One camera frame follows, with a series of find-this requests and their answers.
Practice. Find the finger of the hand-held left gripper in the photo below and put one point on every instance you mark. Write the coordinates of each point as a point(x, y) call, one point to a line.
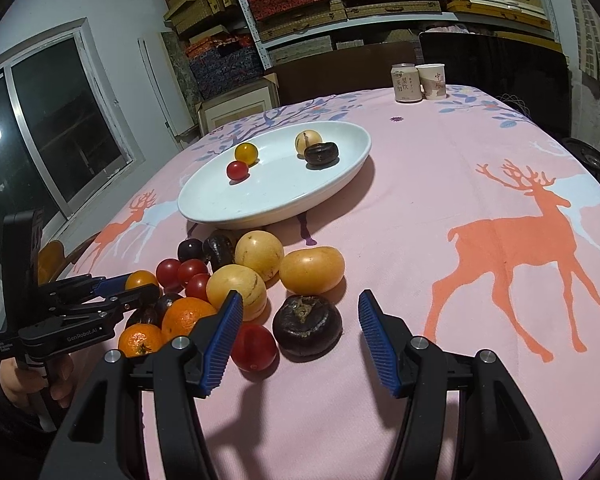
point(107, 286)
point(130, 301)

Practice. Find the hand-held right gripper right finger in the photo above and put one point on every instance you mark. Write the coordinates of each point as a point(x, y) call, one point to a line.
point(377, 345)

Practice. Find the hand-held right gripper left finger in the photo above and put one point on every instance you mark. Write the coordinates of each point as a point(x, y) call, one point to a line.
point(225, 345)

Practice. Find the yellow cherry tomato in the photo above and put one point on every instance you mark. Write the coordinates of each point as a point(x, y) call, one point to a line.
point(140, 278)
point(246, 153)

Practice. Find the orange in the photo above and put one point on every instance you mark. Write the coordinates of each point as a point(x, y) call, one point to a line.
point(185, 317)

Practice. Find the dark purple plum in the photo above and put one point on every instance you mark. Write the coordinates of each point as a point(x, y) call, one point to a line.
point(190, 250)

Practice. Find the orange yellow tomato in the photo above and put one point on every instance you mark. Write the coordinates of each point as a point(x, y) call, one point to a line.
point(311, 270)

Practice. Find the white oval plate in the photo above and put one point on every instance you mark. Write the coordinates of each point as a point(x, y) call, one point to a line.
point(280, 185)

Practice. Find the person's left forearm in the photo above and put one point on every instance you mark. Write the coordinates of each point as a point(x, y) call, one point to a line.
point(5, 440)

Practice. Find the person's left hand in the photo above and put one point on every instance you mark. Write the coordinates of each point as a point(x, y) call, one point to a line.
point(15, 385)

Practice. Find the small tangerine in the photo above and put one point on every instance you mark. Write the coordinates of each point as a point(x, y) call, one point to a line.
point(139, 340)

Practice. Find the red cherry tomato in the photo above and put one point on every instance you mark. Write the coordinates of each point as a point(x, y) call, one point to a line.
point(198, 287)
point(193, 268)
point(168, 271)
point(237, 170)

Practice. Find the pink deer print tablecloth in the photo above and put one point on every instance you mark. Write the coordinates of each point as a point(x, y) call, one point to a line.
point(405, 200)

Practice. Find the sliding glass window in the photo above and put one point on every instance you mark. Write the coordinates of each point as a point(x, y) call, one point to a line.
point(55, 135)

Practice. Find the white leaning board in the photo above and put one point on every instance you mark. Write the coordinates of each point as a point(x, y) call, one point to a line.
point(167, 95)

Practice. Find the pale tomato top right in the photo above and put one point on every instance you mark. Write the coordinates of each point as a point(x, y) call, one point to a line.
point(307, 141)

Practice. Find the framed cardboard carton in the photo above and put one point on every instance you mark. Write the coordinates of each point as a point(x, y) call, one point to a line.
point(237, 107)

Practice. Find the marble slab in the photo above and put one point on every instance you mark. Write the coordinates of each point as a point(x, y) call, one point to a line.
point(175, 70)

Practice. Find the stack of blue patterned boxes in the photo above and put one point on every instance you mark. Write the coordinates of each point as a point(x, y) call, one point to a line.
point(225, 67)

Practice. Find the paper cup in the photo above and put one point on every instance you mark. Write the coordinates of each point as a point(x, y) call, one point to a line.
point(431, 81)

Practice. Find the brown chair back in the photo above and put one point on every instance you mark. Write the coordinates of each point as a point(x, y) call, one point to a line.
point(340, 72)

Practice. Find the black round speaker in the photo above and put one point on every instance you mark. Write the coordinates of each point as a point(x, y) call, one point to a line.
point(590, 160)

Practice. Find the metal shelf rack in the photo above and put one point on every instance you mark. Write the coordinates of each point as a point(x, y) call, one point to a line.
point(252, 25)

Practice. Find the black chair back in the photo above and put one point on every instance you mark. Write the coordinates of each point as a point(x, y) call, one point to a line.
point(500, 70)

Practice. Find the stack of yellow flat boxes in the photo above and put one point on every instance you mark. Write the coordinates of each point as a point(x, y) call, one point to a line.
point(500, 7)

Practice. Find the hanging bamboo mat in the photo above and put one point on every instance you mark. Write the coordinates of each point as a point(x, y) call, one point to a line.
point(595, 35)

